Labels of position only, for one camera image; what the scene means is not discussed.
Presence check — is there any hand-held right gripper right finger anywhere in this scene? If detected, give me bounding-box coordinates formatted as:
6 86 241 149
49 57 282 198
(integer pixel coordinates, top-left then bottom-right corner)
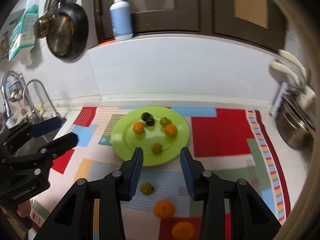
180 147 282 240

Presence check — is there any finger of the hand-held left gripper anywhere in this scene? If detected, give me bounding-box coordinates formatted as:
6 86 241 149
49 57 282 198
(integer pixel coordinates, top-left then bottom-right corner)
5 132 79 167
0 117 62 155

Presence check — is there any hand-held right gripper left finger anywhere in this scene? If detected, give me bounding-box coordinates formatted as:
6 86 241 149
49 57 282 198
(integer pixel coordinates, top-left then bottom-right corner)
46 147 144 240

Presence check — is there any green plate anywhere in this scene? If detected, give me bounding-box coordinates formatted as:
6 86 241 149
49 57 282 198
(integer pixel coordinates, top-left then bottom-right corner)
111 106 190 167

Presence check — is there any orange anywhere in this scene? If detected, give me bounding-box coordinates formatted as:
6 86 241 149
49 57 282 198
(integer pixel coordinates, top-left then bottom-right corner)
165 124 178 137
133 121 145 134
153 199 175 218
171 221 195 240

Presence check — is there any person's left hand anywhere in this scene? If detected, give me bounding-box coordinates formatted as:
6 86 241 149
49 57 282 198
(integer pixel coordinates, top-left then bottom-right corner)
15 201 32 217

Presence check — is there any steel sink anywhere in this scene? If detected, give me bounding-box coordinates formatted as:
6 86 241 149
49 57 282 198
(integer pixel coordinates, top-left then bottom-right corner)
10 116 68 158

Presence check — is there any chrome pull-out faucet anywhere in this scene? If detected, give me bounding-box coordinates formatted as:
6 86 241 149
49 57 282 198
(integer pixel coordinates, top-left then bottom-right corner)
1 71 23 128

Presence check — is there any steel gooseneck faucet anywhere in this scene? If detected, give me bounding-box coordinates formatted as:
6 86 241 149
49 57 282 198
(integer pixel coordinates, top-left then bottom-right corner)
23 79 63 120

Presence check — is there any colourful printed cloth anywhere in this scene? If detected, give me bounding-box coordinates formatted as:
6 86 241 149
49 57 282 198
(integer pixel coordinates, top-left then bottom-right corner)
29 106 292 240

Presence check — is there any gold perforated strainer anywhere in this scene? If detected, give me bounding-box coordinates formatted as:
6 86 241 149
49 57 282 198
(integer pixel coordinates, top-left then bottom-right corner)
47 14 75 57

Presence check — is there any teal box of bags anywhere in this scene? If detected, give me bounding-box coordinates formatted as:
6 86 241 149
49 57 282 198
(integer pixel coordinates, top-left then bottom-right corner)
9 5 39 62

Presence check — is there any small copper saucepan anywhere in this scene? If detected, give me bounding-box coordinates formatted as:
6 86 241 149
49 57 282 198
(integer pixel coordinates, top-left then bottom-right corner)
34 14 58 38

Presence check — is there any black frying pan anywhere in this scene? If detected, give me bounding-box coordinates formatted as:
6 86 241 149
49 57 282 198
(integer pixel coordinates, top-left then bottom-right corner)
46 3 89 61

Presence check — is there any steel pot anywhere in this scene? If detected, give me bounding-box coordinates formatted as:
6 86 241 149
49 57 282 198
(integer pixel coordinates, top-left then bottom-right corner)
275 100 315 150

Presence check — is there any dish rack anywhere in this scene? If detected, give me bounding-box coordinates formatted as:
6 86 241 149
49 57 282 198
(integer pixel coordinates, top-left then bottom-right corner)
271 81 315 130

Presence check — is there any blue pump soap bottle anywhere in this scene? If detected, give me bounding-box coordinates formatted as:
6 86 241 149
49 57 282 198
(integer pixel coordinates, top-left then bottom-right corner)
109 0 134 41

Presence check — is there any cardboard sheet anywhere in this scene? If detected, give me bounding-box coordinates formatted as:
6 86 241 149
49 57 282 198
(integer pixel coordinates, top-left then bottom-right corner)
231 0 270 29

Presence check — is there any black wire basket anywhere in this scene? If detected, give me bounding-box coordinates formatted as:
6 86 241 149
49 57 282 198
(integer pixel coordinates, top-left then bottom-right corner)
4 73 25 103

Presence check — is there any white pan handle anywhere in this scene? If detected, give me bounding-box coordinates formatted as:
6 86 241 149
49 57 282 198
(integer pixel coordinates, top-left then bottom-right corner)
269 61 304 85
278 49 309 80

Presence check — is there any dark wooden window frame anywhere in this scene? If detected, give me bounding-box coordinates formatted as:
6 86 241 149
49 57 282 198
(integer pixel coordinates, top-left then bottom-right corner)
92 0 288 53

